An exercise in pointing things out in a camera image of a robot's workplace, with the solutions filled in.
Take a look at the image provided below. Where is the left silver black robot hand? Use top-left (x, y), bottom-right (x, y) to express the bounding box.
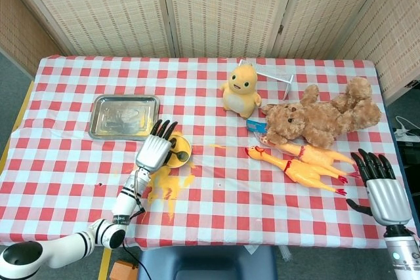
top-left (135, 119), bottom-right (180, 174)

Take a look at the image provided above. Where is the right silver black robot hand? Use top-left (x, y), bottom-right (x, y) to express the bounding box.
top-left (346, 148), bottom-right (413, 227)

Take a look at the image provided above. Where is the metal spoon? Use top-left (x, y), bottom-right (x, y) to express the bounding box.
top-left (169, 138), bottom-right (189, 161)

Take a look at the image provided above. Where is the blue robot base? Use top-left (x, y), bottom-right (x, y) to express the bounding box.
top-left (136, 245), bottom-right (278, 280)

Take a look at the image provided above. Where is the off-white bowl yellow powder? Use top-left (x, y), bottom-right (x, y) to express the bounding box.
top-left (163, 132), bottom-right (194, 169)

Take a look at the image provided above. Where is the metal tray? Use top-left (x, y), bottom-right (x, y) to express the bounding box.
top-left (87, 94), bottom-right (161, 141)

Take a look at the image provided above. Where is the spilled yellow liquid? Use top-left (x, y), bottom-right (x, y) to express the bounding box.
top-left (144, 161), bottom-right (198, 222)

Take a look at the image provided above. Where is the black box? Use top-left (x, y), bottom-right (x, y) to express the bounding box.
top-left (396, 140), bottom-right (420, 176)

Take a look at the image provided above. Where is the yellow rubber chicken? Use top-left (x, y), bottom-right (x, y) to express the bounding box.
top-left (259, 135), bottom-right (361, 179)
top-left (244, 146), bottom-right (348, 197)

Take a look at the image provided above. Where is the red white checkered tablecloth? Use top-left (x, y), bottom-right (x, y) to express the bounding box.
top-left (0, 55), bottom-right (415, 250)

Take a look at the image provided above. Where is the yellow plush dinosaur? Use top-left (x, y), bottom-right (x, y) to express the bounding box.
top-left (219, 62), bottom-right (263, 120)

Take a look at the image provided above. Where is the brown teddy bear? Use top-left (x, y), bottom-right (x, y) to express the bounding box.
top-left (261, 76), bottom-right (383, 150)

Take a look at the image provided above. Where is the blue plastic package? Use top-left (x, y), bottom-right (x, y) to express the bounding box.
top-left (245, 118), bottom-right (268, 133)

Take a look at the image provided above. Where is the orange box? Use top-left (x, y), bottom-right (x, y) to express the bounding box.
top-left (110, 259), bottom-right (139, 280)

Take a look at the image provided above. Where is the woven folding screen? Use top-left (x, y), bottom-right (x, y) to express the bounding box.
top-left (0, 0), bottom-right (420, 104)

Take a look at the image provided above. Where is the black cable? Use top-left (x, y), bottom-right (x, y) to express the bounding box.
top-left (121, 242), bottom-right (146, 270)

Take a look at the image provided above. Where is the white wire rack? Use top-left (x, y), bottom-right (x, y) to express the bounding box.
top-left (238, 59), bottom-right (295, 100)

